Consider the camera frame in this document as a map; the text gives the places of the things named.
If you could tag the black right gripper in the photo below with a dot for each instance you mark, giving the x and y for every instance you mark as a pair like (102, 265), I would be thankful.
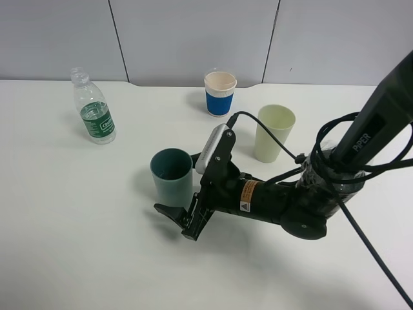
(224, 188)

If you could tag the teal plastic cup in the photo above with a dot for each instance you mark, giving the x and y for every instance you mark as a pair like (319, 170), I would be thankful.
(172, 173)

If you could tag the clear bottle green label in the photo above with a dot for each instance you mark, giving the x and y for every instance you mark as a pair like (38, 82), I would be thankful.
(92, 108)

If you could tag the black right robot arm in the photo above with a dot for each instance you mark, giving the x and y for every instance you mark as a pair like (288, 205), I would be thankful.
(303, 199)

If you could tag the blue sleeved paper cup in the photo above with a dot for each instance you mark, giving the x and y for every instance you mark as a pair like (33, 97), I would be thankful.
(219, 89)

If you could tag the pale green tall cup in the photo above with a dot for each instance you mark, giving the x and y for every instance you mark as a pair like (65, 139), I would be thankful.
(279, 120)

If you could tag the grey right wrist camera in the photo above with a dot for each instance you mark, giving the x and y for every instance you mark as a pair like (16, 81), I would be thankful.
(216, 154)

